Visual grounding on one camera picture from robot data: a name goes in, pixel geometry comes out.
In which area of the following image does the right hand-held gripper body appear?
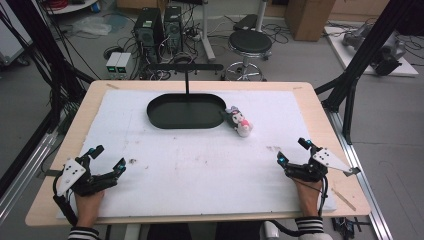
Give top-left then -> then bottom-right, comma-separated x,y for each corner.
283,146 -> 362,184

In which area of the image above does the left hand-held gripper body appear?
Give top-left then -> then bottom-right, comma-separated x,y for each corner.
54,155 -> 120,198

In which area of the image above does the small plush toy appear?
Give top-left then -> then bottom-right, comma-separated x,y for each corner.
223,105 -> 255,139

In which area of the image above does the black oval tray with stand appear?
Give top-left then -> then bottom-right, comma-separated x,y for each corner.
146,62 -> 228,131

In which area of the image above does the person's left hand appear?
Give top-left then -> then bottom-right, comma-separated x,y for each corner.
73,189 -> 106,230

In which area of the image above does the person's right hand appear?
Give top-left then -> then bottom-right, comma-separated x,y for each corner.
291,177 -> 324,218

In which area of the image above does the thin wooden stick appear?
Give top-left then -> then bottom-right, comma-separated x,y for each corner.
330,187 -> 357,212

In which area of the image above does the white foam mat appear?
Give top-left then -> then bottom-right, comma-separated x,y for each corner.
55,88 -> 338,220

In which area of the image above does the white power supply box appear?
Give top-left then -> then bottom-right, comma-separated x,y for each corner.
115,52 -> 133,77
105,51 -> 123,77

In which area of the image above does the white floor platform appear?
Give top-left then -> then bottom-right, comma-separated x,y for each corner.
324,25 -> 420,78

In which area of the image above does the black round stool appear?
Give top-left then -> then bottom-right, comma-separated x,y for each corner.
221,29 -> 274,82

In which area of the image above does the grey robot device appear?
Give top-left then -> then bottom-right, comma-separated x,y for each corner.
341,23 -> 408,77

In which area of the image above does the brown cardboard box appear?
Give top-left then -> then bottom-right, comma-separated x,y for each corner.
283,0 -> 337,43

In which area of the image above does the clear plastic bag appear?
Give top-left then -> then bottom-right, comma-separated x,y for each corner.
70,15 -> 113,37

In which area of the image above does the large black computer tower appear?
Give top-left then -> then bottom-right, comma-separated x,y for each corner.
133,7 -> 165,65

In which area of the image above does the black flat case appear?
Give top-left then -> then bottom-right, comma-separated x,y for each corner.
232,13 -> 260,32

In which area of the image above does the slim black computer tower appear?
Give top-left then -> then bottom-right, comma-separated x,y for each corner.
162,5 -> 184,55

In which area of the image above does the white table leg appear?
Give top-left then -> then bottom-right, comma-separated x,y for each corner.
199,0 -> 217,63

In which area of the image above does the right hand-held gripper black cable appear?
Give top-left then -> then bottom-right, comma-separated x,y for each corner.
316,176 -> 330,218

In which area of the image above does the aluminium rail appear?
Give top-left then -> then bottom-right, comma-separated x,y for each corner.
0,130 -> 60,221
326,108 -> 395,240

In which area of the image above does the black metal frame post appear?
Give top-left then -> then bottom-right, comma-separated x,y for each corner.
0,0 -> 97,134
314,0 -> 424,145

